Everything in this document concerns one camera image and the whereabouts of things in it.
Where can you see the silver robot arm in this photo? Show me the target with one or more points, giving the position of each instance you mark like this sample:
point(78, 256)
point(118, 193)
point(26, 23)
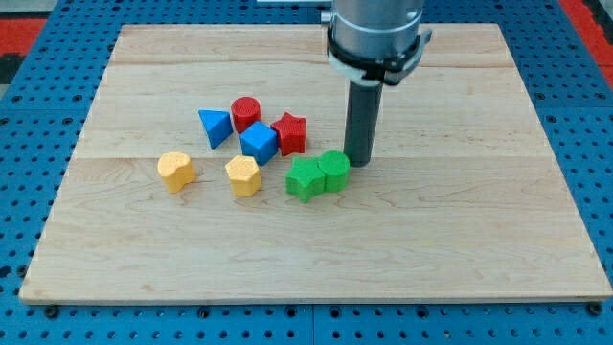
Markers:
point(372, 43)

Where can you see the red cylinder block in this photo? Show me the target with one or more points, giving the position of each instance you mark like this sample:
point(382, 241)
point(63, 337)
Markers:
point(245, 112)

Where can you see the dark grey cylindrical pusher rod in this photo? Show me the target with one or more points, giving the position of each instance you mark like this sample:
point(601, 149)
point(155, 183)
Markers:
point(362, 114)

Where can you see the blue cube block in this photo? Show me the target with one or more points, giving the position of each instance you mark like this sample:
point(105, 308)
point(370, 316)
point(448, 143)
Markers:
point(260, 142)

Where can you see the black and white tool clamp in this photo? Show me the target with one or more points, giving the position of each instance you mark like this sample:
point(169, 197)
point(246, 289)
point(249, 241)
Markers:
point(373, 72)

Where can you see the green star block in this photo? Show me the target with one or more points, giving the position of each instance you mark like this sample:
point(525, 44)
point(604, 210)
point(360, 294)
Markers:
point(305, 179)

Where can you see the red star block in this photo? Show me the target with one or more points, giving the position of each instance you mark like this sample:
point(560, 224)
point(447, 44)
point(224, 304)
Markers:
point(292, 134)

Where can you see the wooden board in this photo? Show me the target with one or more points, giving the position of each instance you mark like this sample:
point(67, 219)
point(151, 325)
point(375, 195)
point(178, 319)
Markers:
point(462, 202)

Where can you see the yellow hexagon block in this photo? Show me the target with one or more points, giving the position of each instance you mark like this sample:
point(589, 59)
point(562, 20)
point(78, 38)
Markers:
point(244, 175)

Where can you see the blue triangle block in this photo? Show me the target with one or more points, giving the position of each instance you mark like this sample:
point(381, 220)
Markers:
point(217, 125)

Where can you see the green cylinder block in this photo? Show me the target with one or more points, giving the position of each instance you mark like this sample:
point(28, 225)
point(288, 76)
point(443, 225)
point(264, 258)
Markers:
point(336, 167)

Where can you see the yellow heart block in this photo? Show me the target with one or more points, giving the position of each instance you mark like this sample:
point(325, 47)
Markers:
point(176, 170)

